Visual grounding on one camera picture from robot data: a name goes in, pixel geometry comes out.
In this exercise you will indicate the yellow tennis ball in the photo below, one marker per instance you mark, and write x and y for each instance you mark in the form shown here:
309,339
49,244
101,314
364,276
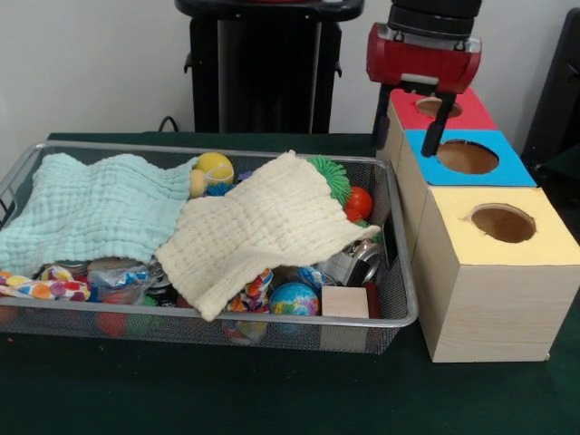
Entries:
215,168

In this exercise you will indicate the colourful polka dot fabric toy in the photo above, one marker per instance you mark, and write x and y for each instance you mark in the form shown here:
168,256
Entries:
45,289

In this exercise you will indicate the cream yellow waffle cloth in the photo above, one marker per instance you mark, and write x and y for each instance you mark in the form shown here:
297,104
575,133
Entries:
263,231

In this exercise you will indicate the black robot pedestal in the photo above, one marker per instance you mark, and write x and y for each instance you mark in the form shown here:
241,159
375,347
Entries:
263,72

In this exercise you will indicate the green spiky ball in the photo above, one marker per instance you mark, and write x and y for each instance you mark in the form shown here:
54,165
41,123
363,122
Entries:
332,177

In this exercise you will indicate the pale wooden cube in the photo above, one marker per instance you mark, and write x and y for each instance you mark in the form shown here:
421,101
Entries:
345,303

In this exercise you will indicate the red ball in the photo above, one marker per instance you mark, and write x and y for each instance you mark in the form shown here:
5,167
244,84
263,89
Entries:
360,203

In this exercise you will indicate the silver black metal can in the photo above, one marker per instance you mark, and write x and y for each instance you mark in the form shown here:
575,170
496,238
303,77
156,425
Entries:
361,263

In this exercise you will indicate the clear mesh bin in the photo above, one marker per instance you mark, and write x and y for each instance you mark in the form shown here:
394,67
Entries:
399,299

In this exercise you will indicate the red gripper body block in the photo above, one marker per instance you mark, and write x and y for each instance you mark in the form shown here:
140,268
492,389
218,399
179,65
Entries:
421,63

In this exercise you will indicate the dark green table cloth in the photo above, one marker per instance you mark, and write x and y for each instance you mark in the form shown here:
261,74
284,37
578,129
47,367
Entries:
272,390

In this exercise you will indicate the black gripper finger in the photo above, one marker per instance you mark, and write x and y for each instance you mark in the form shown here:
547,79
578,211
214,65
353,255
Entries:
382,118
438,127

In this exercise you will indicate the mint green waffle cloth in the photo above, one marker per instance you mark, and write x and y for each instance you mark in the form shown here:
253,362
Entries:
91,213

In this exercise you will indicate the blue globe ball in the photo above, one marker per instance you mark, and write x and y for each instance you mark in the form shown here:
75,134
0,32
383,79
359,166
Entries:
294,300

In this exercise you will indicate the wooden box with three holes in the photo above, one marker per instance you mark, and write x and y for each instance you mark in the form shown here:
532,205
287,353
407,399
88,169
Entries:
489,290

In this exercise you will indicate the black equipment stand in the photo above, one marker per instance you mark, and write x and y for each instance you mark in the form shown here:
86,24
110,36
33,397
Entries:
557,91

